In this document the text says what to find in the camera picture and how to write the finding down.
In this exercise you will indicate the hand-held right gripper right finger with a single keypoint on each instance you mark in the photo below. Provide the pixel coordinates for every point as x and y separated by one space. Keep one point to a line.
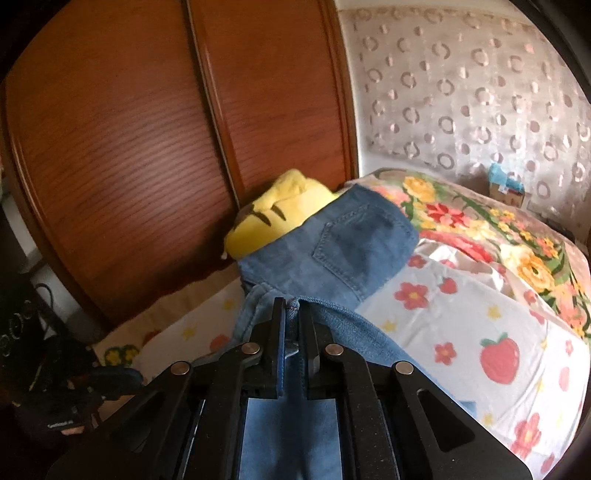
304 360

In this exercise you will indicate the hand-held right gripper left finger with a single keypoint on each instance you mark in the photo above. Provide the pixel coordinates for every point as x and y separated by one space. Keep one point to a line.
280 360

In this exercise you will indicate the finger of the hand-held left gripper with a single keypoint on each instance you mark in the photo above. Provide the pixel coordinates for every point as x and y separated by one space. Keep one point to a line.
117 378

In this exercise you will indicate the blue denim pants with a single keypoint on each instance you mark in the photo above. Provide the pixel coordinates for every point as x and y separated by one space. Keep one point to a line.
351 249

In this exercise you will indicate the yellow plush toy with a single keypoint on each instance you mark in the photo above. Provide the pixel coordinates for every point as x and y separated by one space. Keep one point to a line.
277 212

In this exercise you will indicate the white strawberry print sheet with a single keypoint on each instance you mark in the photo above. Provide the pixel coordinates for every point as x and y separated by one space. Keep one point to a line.
461 314

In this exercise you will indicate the wooden wardrobe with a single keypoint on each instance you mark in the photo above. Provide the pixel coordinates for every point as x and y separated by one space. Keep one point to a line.
138 161

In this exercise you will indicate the brown floral blanket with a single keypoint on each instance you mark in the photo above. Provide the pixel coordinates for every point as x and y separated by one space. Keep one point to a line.
485 221

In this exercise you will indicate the small cardboard box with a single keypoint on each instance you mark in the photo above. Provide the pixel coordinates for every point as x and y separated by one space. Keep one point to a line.
508 196

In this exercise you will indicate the blue toy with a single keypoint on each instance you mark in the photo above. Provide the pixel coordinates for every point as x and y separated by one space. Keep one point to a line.
503 174

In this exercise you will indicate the circle patterned wall cloth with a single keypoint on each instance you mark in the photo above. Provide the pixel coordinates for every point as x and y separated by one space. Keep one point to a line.
461 83

